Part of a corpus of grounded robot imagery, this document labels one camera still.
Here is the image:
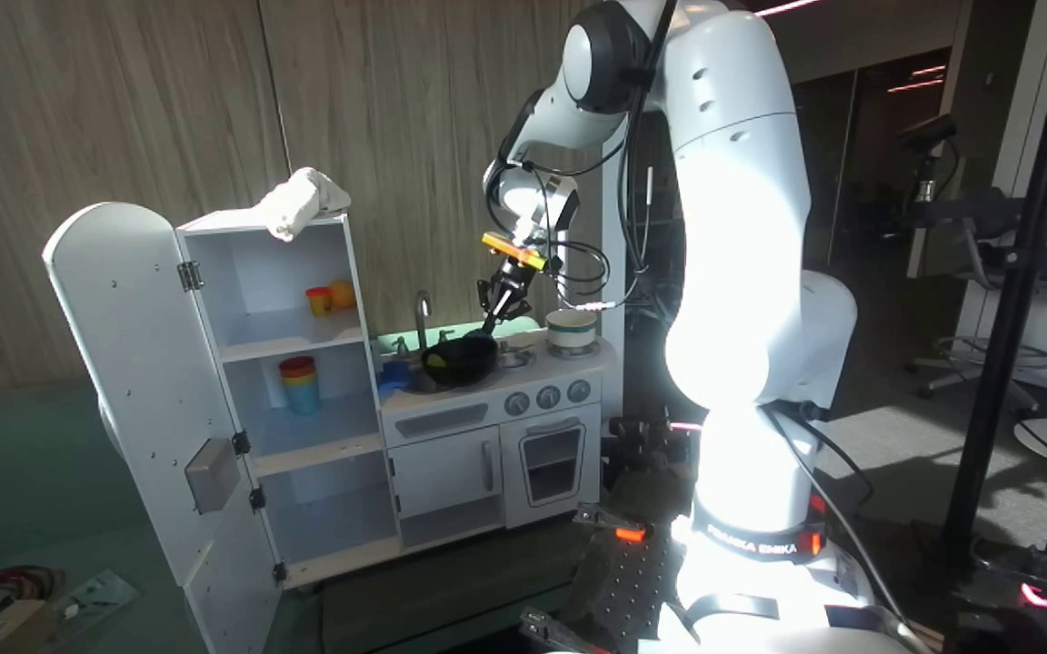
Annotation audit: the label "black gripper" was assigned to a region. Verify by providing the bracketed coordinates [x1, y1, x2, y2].
[474, 259, 540, 327]

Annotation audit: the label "black bowl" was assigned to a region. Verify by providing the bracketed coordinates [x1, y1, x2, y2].
[419, 333, 502, 392]

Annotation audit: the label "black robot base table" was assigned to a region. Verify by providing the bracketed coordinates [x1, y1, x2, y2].
[508, 484, 951, 654]

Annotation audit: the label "white teal plastic bowl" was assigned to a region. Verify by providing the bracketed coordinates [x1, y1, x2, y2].
[540, 306, 608, 356]

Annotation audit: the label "silver toy faucet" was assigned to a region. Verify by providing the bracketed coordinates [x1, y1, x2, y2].
[411, 286, 435, 356]

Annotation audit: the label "white toy kitchen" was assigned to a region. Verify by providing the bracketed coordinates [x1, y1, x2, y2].
[173, 202, 616, 591]

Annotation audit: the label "blue sponge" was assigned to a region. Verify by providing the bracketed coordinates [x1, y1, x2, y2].
[374, 356, 411, 397]

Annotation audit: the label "white toy oven door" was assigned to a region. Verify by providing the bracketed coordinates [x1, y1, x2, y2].
[519, 414, 587, 510]

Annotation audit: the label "white toy cabinet door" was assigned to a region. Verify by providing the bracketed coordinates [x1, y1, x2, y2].
[387, 426, 505, 524]

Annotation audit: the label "stacked colourful plastic cups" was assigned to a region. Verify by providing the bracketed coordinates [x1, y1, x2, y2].
[276, 351, 322, 416]

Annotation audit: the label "crumpled white cloth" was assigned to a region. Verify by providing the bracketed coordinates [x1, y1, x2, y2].
[258, 164, 356, 242]

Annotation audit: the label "gray panel on fridge door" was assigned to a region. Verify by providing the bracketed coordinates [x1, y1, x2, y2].
[182, 435, 242, 517]

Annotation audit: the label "white toy fridge door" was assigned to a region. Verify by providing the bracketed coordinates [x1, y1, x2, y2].
[39, 197, 284, 654]

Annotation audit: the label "dark office chair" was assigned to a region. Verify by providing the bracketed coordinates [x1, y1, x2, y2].
[901, 105, 1047, 403]

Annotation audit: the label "green foam mat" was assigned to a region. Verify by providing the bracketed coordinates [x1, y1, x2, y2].
[0, 380, 334, 654]

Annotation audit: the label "black tripod pole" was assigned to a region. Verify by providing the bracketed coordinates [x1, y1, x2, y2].
[935, 0, 1047, 575]

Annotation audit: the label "cardboard box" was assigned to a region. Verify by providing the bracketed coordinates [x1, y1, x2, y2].
[0, 591, 64, 654]

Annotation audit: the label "black base cable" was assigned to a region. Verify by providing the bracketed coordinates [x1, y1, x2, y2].
[771, 397, 917, 646]

